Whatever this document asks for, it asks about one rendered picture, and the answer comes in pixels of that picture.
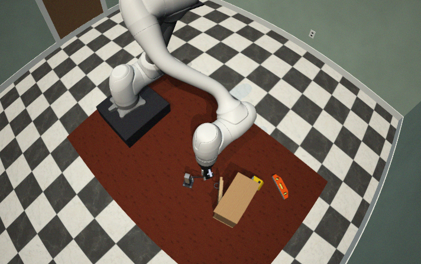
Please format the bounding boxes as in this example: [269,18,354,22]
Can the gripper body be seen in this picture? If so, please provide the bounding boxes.
[198,164,214,172]

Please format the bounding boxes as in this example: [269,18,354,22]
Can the orange flat bar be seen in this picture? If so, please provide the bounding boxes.
[272,174,288,199]

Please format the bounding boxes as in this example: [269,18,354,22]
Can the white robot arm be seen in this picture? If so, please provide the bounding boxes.
[108,0,257,166]

